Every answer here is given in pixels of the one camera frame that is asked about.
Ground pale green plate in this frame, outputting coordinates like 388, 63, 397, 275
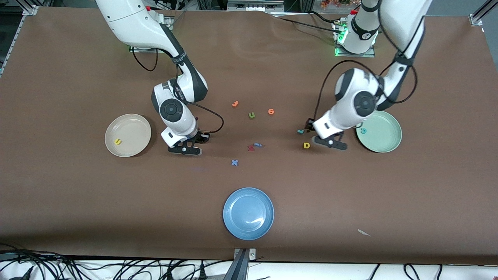
356, 110, 403, 153

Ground beige brown plate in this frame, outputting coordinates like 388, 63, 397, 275
104, 114, 152, 158

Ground grey power strip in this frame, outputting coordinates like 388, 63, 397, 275
227, 0, 285, 12

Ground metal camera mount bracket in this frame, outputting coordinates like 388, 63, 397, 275
222, 248, 257, 280

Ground blue plate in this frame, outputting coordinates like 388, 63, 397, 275
223, 187, 275, 241

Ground orange artificial flowers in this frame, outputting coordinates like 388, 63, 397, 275
321, 0, 351, 10

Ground aluminium frame profile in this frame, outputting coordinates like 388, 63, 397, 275
469, 0, 498, 27
0, 4, 40, 75

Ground black table cable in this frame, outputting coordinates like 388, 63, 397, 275
272, 11, 341, 35

